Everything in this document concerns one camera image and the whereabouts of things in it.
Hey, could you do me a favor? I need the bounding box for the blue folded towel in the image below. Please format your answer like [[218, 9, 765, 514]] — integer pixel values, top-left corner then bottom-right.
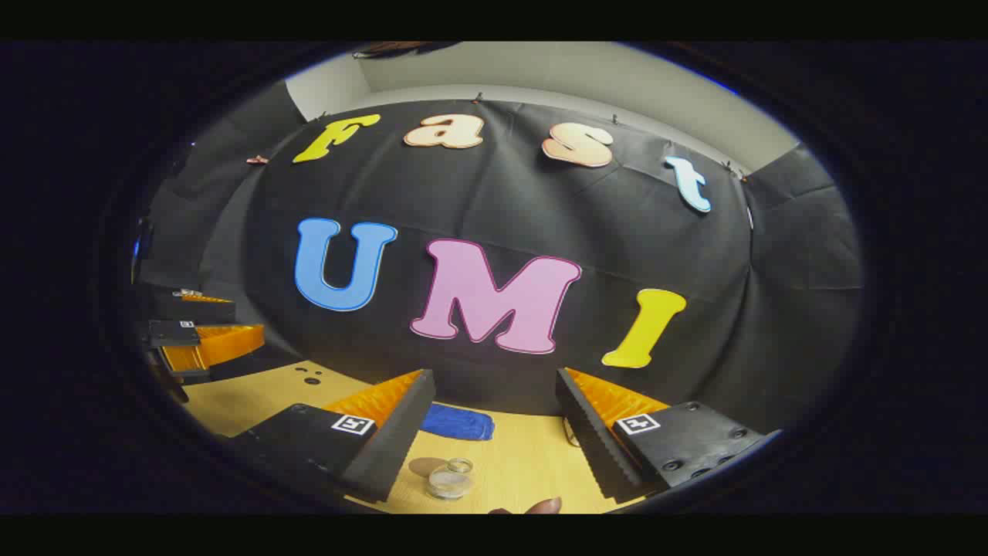
[[420, 402, 496, 442]]

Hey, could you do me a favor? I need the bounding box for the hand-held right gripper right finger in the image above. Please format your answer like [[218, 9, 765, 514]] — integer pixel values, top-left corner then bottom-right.
[[556, 368, 782, 503]]

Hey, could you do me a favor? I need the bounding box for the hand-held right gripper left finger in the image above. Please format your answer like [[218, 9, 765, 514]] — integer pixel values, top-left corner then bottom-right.
[[220, 368, 437, 507]]

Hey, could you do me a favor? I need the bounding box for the clear plastic water bottle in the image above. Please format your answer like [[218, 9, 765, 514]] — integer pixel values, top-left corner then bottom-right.
[[426, 457, 475, 501]]

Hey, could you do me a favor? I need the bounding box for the black backdrop cloth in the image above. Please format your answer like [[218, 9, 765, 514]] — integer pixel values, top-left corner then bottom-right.
[[135, 81, 864, 433]]

